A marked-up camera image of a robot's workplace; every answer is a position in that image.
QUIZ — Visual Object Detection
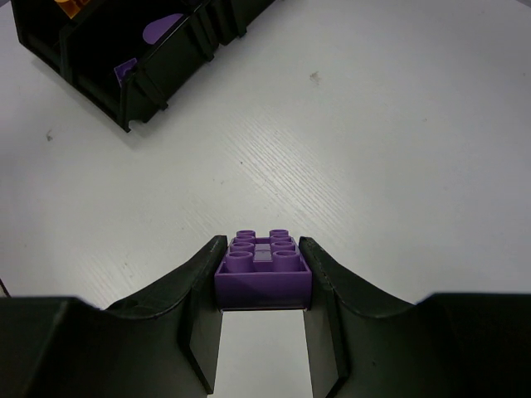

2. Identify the small purple lego brick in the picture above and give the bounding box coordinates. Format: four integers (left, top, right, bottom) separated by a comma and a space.
214, 229, 313, 312

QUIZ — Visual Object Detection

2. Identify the purple round paw lego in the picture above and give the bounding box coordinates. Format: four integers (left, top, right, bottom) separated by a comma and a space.
142, 13, 183, 45

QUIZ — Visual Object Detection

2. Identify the black four-compartment bin tray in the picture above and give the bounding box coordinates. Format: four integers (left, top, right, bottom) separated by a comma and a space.
12, 0, 270, 131

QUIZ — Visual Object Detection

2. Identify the purple 2x4 lego brick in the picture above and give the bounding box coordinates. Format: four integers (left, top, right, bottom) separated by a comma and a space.
114, 58, 138, 86

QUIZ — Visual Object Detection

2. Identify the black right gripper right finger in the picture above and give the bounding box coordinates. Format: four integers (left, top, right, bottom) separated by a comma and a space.
299, 237, 530, 397

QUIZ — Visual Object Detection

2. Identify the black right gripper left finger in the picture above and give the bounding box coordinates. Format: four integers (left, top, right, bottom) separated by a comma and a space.
1, 235, 227, 397

